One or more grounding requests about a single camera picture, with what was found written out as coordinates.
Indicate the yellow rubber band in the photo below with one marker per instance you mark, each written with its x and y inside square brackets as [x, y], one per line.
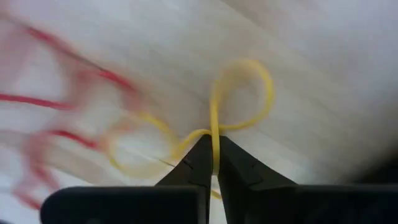
[214, 115]

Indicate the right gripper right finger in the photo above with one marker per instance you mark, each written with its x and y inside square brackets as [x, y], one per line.
[280, 205]

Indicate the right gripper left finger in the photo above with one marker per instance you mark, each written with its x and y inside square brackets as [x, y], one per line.
[155, 205]

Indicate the long red rubber band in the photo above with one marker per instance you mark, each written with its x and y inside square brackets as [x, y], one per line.
[37, 102]

